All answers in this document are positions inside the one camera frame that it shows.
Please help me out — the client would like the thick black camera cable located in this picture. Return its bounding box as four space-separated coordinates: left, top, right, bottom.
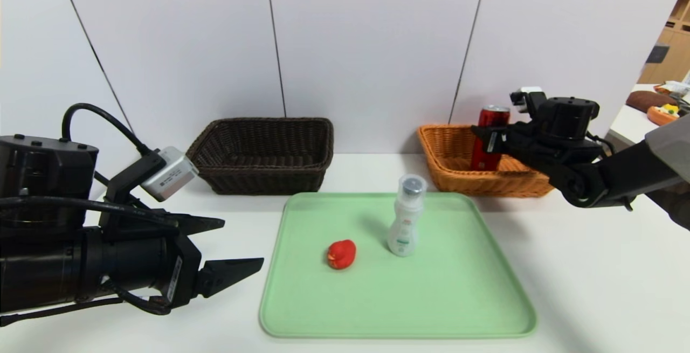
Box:
61 103 154 157

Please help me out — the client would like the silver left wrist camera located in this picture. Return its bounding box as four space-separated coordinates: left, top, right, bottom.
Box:
141 147 199 203

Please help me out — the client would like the orange wicker basket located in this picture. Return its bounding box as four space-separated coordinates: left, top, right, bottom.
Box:
418 124 556 198

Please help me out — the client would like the white side table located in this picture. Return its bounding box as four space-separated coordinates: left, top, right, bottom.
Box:
608 85 690 146

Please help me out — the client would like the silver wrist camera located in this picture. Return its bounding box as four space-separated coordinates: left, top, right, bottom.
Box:
141 147 199 203
509 87 545 107

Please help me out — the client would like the crinkled snack bag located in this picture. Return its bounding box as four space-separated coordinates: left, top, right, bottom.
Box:
653 81 690 98

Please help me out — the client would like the wooden shelf cabinet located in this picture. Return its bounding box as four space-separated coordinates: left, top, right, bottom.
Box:
635 0 690 87

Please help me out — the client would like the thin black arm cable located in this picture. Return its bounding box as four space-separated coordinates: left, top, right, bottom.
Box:
0 283 173 327

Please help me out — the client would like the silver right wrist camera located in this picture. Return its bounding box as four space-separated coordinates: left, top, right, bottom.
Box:
509 87 545 107

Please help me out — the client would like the brown bread loaf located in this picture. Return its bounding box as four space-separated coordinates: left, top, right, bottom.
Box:
625 90 674 114

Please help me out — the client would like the white bottle with clear cap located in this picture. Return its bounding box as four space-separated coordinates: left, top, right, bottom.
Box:
387 174 428 257

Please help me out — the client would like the small black wall panel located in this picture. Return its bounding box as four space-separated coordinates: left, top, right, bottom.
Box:
643 46 668 66

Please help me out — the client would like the dark brown wicker basket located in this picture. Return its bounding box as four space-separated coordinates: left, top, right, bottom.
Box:
182 119 335 196

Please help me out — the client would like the red soda can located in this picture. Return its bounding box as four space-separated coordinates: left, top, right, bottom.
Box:
469 105 511 172

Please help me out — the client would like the light green plastic tray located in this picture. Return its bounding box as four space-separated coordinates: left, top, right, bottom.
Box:
259 192 537 337

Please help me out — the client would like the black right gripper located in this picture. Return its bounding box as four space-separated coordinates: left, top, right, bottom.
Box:
470 123 542 158

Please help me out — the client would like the orange toy food bowl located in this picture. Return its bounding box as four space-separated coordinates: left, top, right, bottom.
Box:
647 104 679 126

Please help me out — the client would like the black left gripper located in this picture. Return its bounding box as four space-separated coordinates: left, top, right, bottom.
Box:
101 213 265 309

